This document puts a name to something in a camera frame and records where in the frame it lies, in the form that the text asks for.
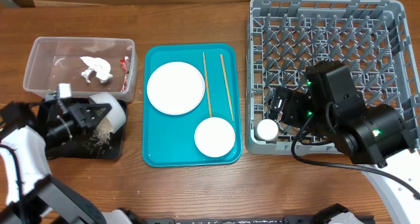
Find clear plastic bin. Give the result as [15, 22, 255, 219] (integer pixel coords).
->
[22, 37, 138, 102]

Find grey dishwasher rack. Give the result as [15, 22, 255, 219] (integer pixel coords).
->
[245, 0, 419, 155]

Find black tray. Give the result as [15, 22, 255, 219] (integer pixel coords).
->
[37, 97, 127, 160]

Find grey bowl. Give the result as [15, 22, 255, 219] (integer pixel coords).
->
[89, 92, 126, 133]

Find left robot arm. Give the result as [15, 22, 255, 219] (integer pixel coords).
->
[1, 94, 145, 223]

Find white round plate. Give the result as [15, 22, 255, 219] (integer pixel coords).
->
[146, 62, 205, 116]

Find white paper cup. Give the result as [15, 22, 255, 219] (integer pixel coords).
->
[255, 119, 279, 142]

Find white rice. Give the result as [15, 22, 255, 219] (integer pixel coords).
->
[83, 119, 114, 152]

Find left wooden chopstick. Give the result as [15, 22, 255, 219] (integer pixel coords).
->
[202, 52, 213, 118]

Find white napkin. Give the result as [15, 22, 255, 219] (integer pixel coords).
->
[80, 56, 113, 83]

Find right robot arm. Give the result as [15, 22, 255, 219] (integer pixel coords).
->
[266, 61, 419, 223]

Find teal serving tray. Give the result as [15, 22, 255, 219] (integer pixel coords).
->
[142, 43, 243, 168]

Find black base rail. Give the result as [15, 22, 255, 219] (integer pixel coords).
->
[137, 214, 375, 224]

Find right wooden chopstick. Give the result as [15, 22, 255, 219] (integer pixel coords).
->
[220, 54, 234, 121]

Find white pink bowl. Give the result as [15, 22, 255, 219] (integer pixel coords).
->
[194, 117, 236, 158]

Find red snack wrapper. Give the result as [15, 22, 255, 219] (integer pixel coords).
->
[120, 56, 131, 92]

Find wooden chopstick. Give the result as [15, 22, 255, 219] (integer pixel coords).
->
[220, 54, 234, 121]
[202, 52, 213, 118]

